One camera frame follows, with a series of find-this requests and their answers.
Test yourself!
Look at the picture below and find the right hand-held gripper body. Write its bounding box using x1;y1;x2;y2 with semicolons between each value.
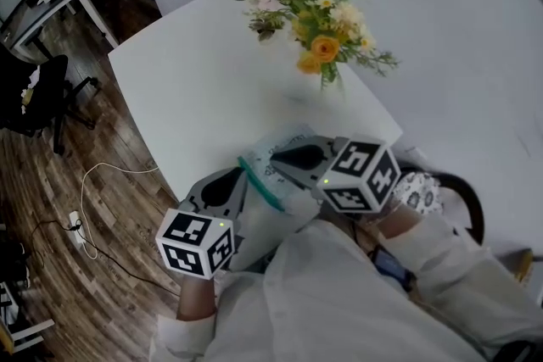
311;133;403;214

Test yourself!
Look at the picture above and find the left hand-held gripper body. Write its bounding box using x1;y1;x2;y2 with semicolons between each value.
154;206;244;281

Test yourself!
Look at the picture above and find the clear zip pouch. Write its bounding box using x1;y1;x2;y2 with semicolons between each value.
236;123;337;214

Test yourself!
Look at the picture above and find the person's left forearm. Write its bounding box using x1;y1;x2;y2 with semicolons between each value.
175;272;218;322

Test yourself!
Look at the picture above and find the person's right forearm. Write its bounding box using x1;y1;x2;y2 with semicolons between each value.
372;202;426;242

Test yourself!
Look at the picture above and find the floral seat cushion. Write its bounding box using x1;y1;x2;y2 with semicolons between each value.
391;170;443;218

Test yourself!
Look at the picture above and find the black smartphone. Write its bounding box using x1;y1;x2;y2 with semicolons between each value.
372;244;416;290

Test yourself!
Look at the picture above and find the black curved chair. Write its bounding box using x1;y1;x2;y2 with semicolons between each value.
397;164;485;246

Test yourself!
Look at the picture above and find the white power strip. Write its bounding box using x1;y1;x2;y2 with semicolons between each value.
68;210;87;248

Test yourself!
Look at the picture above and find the artificial flower bouquet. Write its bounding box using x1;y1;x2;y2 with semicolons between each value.
241;0;400;93

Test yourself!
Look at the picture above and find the black office chair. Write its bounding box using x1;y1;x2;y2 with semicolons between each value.
0;41;104;157

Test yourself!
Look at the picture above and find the yellow object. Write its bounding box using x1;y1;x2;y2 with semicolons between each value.
512;248;537;286

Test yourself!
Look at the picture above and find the white tissue pack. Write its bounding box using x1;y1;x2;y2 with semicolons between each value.
18;66;42;116

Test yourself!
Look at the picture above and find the dark desk with white legs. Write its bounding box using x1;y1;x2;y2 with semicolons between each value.
0;0;125;61

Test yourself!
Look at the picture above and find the black cable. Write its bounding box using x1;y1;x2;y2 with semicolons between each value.
28;217;184;298

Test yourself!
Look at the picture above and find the white cable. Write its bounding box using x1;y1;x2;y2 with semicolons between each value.
80;161;161;260

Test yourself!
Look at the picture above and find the white frame table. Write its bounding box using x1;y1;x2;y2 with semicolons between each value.
0;278;57;354

